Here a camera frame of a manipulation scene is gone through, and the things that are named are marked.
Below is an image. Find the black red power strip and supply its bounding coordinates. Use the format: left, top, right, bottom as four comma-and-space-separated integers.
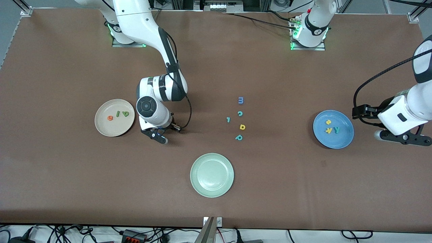
121, 229, 148, 243

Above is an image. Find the short black table cable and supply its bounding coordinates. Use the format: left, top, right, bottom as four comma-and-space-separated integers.
265, 10, 297, 23

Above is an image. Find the beige round plate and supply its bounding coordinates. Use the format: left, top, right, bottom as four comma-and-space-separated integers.
94, 99, 135, 137

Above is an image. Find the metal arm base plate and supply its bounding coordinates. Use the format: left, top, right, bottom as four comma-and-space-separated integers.
290, 15, 326, 51
111, 34, 146, 48

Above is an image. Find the blue round plate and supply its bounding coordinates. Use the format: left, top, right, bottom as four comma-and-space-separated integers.
313, 110, 355, 150

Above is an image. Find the grey camera post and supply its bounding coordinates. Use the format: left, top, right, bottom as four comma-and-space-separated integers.
194, 217, 216, 243

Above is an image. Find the aluminium frame structure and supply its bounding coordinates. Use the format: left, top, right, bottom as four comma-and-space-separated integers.
170, 0, 203, 10

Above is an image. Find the long black table cable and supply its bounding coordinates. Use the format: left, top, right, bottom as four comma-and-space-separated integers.
223, 12, 299, 30

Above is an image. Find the aluminium profile post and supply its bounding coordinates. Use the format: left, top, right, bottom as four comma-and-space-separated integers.
13, 0, 33, 17
408, 0, 432, 23

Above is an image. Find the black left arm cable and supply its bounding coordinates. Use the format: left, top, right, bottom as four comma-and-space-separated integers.
353, 49, 432, 127

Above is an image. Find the pale green round plate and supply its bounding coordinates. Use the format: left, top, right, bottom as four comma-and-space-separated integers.
190, 153, 235, 198

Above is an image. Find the brown table cover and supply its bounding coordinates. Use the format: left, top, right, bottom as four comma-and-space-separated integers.
0, 7, 432, 233

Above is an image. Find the black looped cable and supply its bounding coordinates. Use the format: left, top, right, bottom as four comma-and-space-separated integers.
341, 230, 374, 241

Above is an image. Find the terminal block device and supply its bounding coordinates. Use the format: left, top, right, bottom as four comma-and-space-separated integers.
202, 0, 244, 13

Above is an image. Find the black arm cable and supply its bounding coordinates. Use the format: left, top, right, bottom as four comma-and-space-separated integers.
353, 49, 432, 127
159, 27, 193, 131

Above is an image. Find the black cable tangle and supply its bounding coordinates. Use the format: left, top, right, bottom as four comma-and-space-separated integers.
0, 224, 117, 243

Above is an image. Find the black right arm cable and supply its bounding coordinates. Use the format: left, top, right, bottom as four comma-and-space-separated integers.
159, 27, 193, 131

